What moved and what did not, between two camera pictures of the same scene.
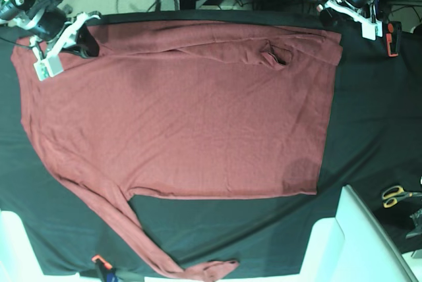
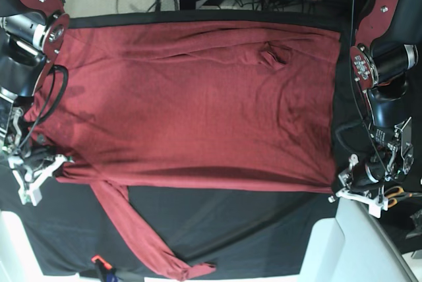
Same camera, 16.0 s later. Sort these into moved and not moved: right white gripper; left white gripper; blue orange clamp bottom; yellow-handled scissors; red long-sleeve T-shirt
Moved: left white gripper; right white gripper
Not moved: yellow-handled scissors; blue orange clamp bottom; red long-sleeve T-shirt
